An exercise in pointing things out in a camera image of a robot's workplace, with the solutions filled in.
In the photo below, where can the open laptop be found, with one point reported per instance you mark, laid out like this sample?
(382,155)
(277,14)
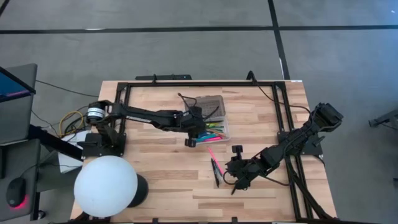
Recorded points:
(12,87)

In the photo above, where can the black sensor bar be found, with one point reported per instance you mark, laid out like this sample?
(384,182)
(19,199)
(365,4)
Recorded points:
(163,77)

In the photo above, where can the grey side desk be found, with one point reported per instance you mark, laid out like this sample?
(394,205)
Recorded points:
(18,124)

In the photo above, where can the blue pen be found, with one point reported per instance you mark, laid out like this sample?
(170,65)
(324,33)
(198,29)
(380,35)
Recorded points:
(206,137)

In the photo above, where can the pink highlighter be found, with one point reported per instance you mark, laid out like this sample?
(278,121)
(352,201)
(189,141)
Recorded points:
(214,139)

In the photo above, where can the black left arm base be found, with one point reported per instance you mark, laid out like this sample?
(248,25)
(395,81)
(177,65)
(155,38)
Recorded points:
(93,149)

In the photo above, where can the black pen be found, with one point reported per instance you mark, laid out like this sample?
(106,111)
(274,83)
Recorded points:
(234,190)

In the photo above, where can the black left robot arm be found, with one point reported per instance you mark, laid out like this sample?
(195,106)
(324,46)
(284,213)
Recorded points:
(146,115)

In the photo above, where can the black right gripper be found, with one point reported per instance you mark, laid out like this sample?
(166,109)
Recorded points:
(244,171)

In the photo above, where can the black computer mouse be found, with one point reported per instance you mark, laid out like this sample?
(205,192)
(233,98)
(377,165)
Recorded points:
(15,191)

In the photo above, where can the pink colored pencil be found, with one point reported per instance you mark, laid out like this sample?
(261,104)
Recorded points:
(215,160)

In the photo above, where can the dark green pencil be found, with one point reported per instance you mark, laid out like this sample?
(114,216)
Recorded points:
(218,129)

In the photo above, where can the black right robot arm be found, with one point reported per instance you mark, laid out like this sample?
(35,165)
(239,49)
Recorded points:
(295,140)

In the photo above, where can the white power box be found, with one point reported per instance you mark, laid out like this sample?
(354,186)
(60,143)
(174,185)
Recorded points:
(66,161)

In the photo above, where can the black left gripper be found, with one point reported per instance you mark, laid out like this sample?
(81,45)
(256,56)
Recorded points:
(192,123)

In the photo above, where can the translucent plastic supply box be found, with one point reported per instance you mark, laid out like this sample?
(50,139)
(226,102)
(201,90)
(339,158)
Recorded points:
(217,105)

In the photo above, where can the black aluminium table frame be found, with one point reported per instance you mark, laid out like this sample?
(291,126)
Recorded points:
(202,84)

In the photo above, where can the grey stand leg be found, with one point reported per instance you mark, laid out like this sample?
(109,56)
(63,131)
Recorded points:
(385,119)

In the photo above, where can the light green pen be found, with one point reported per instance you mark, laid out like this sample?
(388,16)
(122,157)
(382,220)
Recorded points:
(213,127)

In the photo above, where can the white globe lamp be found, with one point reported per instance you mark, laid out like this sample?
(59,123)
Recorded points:
(105,185)

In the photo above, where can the thick black marker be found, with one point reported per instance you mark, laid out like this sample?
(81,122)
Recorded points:
(214,172)

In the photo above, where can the yellow highlighter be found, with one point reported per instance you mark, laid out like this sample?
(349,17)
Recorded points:
(214,124)

